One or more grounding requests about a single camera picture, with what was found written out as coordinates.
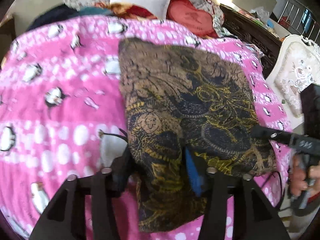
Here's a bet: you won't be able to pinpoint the pink penguin blanket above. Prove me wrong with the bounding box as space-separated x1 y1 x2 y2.
1 15 291 239

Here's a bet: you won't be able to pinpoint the dark blue teal clothes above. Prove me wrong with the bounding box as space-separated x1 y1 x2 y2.
26 4 115 32

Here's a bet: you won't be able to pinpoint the red yellow blanket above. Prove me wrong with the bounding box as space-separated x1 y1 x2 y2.
94 2 158 21

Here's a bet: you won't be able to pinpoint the dark wooden headboard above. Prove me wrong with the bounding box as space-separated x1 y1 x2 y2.
220 4 282 78

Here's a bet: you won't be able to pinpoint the brown yellow patterned garment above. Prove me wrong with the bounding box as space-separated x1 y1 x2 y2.
118 38 276 233

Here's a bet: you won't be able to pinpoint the right hand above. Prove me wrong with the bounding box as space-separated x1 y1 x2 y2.
290 155 320 200

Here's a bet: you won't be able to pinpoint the red heart cushion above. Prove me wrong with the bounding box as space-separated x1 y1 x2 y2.
167 0 218 38

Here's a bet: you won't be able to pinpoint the white ornate chair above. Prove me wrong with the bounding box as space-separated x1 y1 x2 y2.
266 35 319 129

